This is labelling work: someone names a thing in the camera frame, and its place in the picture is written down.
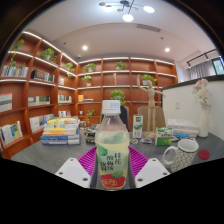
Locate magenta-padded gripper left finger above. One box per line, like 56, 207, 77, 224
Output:
54, 146, 100, 189

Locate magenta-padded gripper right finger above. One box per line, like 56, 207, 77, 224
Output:
127, 145, 171, 189

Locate yellow drink bottle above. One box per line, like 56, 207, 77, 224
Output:
94, 99, 131, 191

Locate white mug, black line pattern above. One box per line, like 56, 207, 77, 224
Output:
162, 138, 200, 174

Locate stack of colourful books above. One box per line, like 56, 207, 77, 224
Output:
40, 116, 82, 146

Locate stack of dark books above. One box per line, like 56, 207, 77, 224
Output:
84, 123, 100, 144

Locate tall green and white carton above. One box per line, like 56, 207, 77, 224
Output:
132, 114, 144, 139

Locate flat round red coaster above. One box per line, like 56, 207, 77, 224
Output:
197, 149, 211, 161

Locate stack of white books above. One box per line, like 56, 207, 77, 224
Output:
166, 118, 200, 139

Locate wooden artist mannequin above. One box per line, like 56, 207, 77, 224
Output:
135, 73, 166, 139

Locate white vase with pale flowers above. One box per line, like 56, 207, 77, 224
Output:
192, 78, 213, 138

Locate wooden shelf unit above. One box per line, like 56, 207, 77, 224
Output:
0, 30, 179, 160

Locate grey curtain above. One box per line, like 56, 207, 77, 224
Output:
188, 59, 218, 80

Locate window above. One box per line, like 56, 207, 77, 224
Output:
213, 58, 224, 76

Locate ceiling air vent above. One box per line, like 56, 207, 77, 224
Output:
136, 23, 162, 33

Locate branched ceiling lamp, round bulbs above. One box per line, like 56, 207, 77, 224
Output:
98, 0, 156, 23

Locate black ceiling track rail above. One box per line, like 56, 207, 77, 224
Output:
185, 48, 219, 68

